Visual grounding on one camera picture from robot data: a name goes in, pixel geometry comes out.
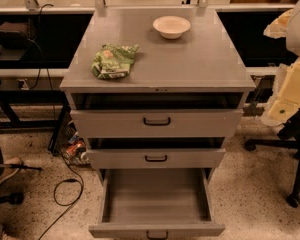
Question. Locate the green jalapeno chip bag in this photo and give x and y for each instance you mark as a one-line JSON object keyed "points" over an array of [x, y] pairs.
{"points": [[113, 61]]}

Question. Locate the grey drawer cabinet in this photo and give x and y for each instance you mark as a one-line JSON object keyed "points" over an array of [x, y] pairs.
{"points": [[199, 71]]}

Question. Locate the top grey drawer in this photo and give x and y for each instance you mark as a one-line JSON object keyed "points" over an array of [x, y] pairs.
{"points": [[156, 124]]}

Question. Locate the grey drawer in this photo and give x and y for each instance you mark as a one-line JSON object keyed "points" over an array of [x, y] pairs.
{"points": [[156, 124], [156, 204], [155, 158]]}

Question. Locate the middle grey drawer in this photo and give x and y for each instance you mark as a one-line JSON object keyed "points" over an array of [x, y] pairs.
{"points": [[155, 158]]}

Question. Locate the bottom grey drawer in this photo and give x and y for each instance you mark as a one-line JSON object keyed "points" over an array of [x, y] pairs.
{"points": [[156, 204]]}

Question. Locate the orange can on floor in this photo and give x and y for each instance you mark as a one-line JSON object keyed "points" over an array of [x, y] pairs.
{"points": [[76, 150]]}

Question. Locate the white bowl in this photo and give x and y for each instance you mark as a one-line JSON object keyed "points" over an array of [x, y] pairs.
{"points": [[171, 27]]}

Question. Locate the yellow foam padded object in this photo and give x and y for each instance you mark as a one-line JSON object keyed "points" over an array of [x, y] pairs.
{"points": [[285, 100]]}

